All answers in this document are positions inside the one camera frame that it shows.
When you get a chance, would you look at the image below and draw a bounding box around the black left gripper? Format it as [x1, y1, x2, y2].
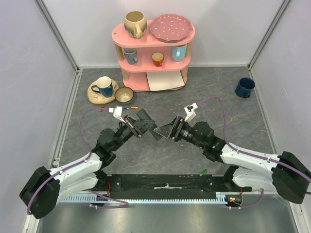
[111, 115, 155, 151]

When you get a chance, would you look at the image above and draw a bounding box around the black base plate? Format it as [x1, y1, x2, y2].
[93, 174, 252, 200]

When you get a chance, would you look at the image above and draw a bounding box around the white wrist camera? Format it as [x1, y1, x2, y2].
[108, 106, 125, 122]
[184, 103, 198, 122]

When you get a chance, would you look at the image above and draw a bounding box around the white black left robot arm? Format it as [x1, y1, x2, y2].
[19, 116, 155, 219]

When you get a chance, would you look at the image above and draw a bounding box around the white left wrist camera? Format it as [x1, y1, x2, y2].
[108, 106, 125, 122]

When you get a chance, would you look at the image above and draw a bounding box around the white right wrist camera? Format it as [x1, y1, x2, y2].
[184, 103, 198, 122]

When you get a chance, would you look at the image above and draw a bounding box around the small orange cup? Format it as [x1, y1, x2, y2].
[151, 52, 164, 67]

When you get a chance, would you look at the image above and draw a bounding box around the beige ceramic mug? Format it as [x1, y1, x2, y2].
[124, 11, 148, 39]

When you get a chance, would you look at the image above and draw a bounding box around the brown beige bowl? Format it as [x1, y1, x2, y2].
[115, 87, 134, 104]

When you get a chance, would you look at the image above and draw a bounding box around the white flat board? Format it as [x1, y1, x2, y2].
[146, 70, 185, 91]

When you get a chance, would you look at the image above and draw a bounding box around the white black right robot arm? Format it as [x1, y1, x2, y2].
[154, 116, 311, 204]

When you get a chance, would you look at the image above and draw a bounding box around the pink dotted plate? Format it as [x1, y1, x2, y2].
[150, 14, 193, 43]

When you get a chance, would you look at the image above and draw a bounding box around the grey blue mug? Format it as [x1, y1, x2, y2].
[123, 48, 138, 65]

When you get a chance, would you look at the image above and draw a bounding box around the pink three-tier shelf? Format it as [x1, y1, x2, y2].
[112, 23, 195, 92]

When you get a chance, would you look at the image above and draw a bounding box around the navy white mug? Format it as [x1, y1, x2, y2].
[91, 76, 113, 98]

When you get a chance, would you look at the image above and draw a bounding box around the dark blue cup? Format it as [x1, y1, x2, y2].
[235, 77, 255, 99]

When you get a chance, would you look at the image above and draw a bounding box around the black remote control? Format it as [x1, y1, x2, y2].
[137, 109, 162, 141]

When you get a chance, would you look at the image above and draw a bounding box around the beige round coaster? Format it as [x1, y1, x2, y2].
[87, 80, 119, 105]

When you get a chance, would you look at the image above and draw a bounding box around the white slotted cable duct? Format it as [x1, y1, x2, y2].
[62, 192, 242, 205]

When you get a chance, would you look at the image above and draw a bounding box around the green yellow battery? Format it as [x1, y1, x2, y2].
[199, 169, 207, 176]

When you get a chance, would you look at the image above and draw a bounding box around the light blue mug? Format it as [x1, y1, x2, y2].
[171, 44, 187, 62]

